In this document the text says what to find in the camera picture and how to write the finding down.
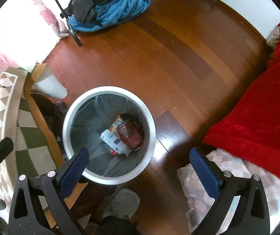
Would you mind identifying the person's right leg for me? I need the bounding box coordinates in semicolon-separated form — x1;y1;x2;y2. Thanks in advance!
96;216;143;235

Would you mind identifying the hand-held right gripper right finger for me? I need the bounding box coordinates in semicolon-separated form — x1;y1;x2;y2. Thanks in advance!
189;147;271;235

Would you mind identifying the grey slipper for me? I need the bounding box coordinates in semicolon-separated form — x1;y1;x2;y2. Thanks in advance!
103;188;141;220

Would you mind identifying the white carton box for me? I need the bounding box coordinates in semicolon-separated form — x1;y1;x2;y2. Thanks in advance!
100;129;132;156

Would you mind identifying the black garment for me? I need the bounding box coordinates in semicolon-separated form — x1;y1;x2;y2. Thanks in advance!
68;0;123;23

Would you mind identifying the white round trash bin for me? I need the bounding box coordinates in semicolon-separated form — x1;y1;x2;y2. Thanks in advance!
62;86;156;186

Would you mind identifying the blue jacket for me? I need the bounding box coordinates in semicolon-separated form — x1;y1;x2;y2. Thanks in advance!
67;0;153;33

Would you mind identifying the checkered printed tablecloth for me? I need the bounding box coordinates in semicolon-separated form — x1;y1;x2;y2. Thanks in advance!
0;71;65;216

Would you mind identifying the red soda can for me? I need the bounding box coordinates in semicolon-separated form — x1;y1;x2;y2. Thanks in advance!
117;119;144;151

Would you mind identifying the orange snack packet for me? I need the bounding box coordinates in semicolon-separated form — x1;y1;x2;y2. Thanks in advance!
109;114;124;134

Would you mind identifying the pink floral curtain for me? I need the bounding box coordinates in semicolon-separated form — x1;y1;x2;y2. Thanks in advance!
0;0;70;80

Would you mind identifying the beige pillow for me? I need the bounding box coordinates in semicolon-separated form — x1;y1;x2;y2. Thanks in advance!
267;26;280;50

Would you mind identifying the red blanket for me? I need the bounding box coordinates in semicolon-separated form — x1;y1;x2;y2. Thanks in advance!
202;21;280;188

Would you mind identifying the black clothes rack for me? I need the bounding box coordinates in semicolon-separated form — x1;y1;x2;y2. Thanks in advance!
44;0;217;47

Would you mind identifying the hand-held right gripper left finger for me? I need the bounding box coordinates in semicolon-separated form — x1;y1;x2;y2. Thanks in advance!
9;147;90;235

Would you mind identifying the pink checkered bedsheet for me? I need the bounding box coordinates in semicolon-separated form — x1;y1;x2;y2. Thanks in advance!
177;148;280;235

